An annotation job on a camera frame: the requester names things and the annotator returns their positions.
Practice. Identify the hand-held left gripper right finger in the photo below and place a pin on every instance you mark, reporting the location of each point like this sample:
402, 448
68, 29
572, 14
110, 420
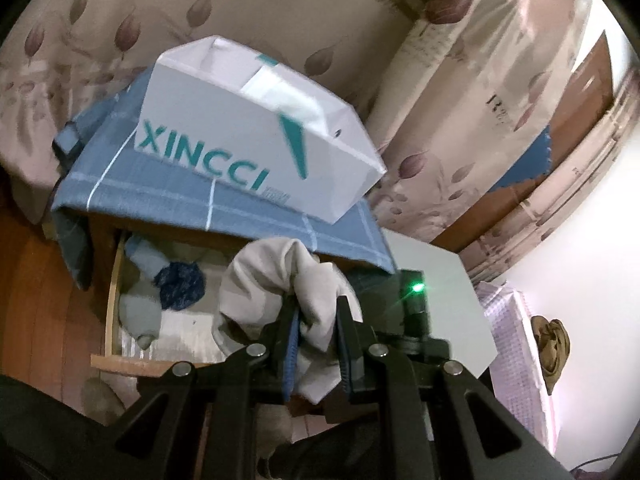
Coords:
345, 355

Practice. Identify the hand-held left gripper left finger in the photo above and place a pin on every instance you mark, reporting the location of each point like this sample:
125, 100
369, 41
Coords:
292, 355

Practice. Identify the grey beige underwear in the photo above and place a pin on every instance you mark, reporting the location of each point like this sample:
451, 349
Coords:
270, 270

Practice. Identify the wooden drawer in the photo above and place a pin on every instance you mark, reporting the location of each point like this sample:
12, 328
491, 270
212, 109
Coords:
112, 310

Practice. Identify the white shoe box teal print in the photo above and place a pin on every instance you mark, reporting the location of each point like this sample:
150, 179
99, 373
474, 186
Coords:
210, 110

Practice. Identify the dark blue patterned underwear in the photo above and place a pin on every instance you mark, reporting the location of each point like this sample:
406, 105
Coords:
180, 285

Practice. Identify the white board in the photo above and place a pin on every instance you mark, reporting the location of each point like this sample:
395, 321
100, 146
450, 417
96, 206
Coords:
450, 280

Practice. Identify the pink checked bedsheet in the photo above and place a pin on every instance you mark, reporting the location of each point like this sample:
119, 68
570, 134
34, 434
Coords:
510, 360

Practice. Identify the brown cloth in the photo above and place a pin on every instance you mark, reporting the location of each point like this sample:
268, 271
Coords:
550, 355

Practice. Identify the light grey sock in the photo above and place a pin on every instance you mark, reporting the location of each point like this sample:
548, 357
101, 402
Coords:
140, 320

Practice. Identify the light blue white cloth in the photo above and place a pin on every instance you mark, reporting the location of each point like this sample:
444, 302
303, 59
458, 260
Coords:
147, 260

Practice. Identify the blue fabric piece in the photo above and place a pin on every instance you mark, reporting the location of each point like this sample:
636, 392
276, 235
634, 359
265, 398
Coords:
530, 160

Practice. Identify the blue checked cloth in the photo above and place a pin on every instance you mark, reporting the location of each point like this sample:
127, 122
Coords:
165, 190

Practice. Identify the beige leaf print curtain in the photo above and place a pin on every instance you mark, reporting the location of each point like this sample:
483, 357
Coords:
250, 5

